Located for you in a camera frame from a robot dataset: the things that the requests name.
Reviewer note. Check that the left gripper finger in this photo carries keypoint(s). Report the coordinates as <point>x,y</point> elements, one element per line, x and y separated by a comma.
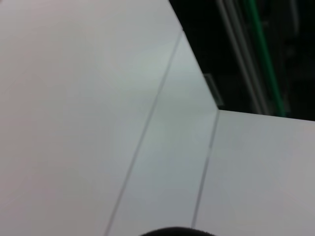
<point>177,232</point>

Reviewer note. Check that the green strip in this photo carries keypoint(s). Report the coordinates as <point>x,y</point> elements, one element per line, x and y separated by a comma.
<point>265,59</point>

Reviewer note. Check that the white metal rail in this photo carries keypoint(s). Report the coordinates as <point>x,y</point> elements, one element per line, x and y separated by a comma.
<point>243,64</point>

